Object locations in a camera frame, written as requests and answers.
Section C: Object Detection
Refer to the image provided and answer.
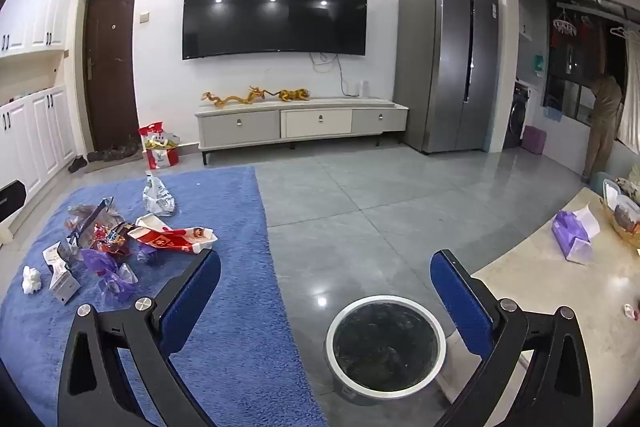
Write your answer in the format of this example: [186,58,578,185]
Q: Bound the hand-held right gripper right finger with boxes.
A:
[430,249,595,427]

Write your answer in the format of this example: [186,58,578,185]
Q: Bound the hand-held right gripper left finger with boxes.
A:
[57,249,222,427]

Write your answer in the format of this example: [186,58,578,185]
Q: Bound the round white-rimmed trash bin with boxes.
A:
[325,296,447,407]

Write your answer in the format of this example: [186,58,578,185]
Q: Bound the white tissue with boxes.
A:
[22,265,43,294]

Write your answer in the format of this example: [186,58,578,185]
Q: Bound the blue shaggy rug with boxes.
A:
[0,166,328,427]

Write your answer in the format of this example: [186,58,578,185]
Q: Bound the red white paper packaging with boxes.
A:
[127,214,220,256]

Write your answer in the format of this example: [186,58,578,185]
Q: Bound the purple plastic wrapper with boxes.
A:
[81,248,139,304]

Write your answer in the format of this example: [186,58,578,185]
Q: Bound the colourful snack packet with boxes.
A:
[95,222,133,256]

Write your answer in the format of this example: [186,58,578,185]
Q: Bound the white printed plastic bag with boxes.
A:
[142,172,177,217]

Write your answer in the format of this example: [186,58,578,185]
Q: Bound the purple tissue pack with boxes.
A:
[551,202,601,264]

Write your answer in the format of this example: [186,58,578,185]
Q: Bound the silver white carton packet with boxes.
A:
[42,239,83,305]

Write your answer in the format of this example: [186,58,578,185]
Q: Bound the red gift bag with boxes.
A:
[138,122,181,170]

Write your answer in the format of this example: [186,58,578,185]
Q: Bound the purple box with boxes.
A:
[521,125,548,155]

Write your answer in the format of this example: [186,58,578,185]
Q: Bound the pale blue container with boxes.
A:
[590,172,621,202]

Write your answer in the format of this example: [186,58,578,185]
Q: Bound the grey white television cabinet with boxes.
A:
[194,96,412,166]

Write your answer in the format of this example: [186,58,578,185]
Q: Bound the grey washing machine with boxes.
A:
[502,78,538,151]

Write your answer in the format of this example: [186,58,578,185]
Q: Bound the long gold dragon figurine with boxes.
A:
[201,91,249,106]

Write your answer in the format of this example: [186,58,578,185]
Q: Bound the black box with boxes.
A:
[0,179,27,228]

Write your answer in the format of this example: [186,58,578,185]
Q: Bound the short gold dragon figurine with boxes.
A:
[245,86,280,104]

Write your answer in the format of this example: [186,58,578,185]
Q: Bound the white lower shoe cabinet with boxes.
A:
[0,84,78,208]

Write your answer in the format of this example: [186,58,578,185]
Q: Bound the silver double-door refrigerator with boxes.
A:
[393,0,500,154]

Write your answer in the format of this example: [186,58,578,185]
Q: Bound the dark brown entrance door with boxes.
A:
[81,0,140,152]

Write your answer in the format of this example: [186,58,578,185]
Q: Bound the pink clothes drying rack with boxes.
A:
[552,9,578,36]

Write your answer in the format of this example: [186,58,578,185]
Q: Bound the gold wire basket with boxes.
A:
[600,179,640,249]

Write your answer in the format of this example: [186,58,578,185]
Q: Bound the white television cables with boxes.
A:
[307,52,362,98]

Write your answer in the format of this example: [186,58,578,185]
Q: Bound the black wall television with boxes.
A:
[181,0,369,61]

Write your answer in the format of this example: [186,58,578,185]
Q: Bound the white upper wall cabinet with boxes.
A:
[0,0,77,58]

